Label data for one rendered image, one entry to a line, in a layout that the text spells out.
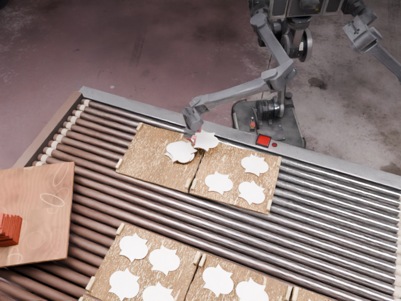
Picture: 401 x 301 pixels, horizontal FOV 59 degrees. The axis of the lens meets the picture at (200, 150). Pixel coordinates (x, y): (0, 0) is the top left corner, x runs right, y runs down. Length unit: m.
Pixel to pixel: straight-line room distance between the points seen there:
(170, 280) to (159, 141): 0.77
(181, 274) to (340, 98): 2.58
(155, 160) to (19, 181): 0.68
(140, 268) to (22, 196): 0.67
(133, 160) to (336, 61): 2.74
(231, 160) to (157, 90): 1.84
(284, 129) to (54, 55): 2.61
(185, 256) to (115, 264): 0.32
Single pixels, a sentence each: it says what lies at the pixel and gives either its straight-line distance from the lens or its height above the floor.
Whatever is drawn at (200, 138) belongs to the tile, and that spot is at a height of 1.06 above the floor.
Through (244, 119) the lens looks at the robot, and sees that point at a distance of 3.03.
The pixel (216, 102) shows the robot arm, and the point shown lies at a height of 1.31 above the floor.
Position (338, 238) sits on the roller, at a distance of 1.85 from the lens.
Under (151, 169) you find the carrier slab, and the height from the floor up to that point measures 0.94.
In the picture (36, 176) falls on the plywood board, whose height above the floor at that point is 1.04.
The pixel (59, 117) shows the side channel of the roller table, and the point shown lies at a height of 0.95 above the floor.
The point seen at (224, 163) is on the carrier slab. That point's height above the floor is 0.94.
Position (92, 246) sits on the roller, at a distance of 1.81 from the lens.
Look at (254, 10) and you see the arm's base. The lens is 1.97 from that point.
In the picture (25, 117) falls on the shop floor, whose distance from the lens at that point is 3.76.
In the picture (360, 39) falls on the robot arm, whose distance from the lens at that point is 1.71.
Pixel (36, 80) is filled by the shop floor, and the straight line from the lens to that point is 4.09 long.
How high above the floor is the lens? 2.54
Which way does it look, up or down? 55 degrees down
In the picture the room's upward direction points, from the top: 2 degrees counter-clockwise
